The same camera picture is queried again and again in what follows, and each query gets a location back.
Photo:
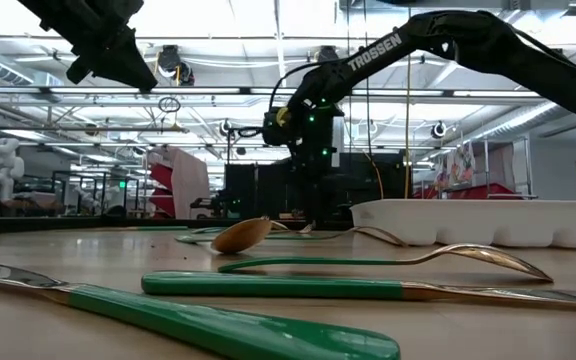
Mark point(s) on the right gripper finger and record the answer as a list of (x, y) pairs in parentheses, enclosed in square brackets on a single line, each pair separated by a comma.
[(327, 192), (312, 200)]

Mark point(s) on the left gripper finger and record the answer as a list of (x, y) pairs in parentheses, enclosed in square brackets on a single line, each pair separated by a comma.
[(128, 50), (103, 65)]

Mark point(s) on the white cutlery tray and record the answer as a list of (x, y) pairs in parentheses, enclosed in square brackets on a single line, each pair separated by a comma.
[(468, 225)]

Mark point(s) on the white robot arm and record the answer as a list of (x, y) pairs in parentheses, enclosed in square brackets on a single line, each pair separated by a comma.
[(3, 165)]

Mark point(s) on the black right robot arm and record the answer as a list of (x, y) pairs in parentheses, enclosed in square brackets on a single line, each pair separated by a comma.
[(468, 40)]

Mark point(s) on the black partition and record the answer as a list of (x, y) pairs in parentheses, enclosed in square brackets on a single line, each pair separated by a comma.
[(258, 190)]

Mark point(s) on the long ceiling light strip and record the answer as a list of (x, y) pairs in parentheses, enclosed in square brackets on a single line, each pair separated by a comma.
[(193, 91)]

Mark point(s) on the pale leaning board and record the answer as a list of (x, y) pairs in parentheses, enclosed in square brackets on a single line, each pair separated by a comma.
[(188, 185)]

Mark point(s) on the red bin stack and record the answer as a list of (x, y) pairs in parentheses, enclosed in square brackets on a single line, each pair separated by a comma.
[(162, 177)]

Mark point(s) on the colourful hanging poster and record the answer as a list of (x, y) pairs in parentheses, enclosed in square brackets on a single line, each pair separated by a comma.
[(460, 165)]

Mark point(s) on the red table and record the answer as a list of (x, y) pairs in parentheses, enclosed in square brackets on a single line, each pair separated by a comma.
[(478, 192)]

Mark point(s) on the black table frame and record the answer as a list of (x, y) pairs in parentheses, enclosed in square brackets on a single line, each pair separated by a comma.
[(68, 224)]

